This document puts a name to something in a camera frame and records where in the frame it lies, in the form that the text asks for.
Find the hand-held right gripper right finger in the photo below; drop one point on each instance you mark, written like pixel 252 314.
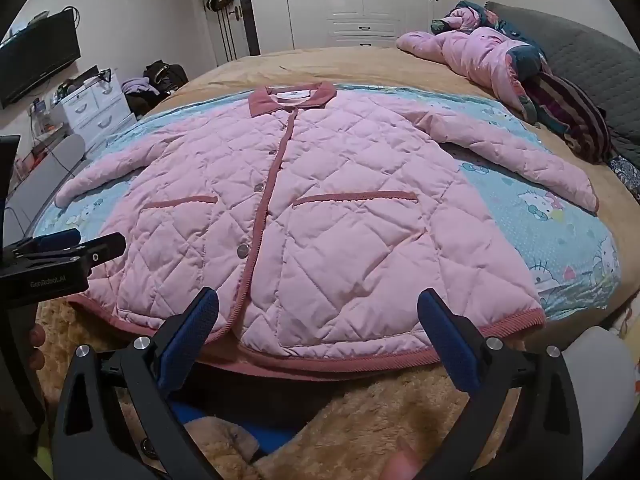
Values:
pixel 450 345

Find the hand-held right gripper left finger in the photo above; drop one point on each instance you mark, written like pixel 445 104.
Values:
pixel 192 340

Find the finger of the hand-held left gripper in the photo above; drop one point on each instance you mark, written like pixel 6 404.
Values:
pixel 95 255
pixel 55 240

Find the pink quilted jacket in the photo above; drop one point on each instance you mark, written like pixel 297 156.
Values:
pixel 325 210

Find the purple clothes pile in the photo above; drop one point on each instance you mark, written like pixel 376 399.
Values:
pixel 137 87

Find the person's left hand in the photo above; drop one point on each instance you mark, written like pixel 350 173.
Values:
pixel 36 355

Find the person's right hand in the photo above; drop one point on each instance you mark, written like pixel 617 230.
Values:
pixel 405 465

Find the fuzzy tan garment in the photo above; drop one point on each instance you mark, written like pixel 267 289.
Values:
pixel 350 420

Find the white drawer cabinet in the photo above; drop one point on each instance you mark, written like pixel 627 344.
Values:
pixel 95 105

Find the cartoon printed blue blanket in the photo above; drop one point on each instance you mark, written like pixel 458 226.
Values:
pixel 550 240

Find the black television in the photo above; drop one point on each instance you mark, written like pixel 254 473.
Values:
pixel 35 55

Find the black bag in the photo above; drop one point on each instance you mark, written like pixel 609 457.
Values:
pixel 167 77

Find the dark patterned pillow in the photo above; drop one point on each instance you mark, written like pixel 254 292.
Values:
pixel 625 172

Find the striped dark cloth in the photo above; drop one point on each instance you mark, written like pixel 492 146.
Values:
pixel 565 110

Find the white door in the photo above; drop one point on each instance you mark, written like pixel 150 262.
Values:
pixel 245 30

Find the pink puffer jacket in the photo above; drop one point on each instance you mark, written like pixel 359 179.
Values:
pixel 475 55

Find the tan bed cover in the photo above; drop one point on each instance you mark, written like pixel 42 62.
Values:
pixel 350 65

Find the grey quilted cover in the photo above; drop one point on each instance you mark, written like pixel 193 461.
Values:
pixel 590 60

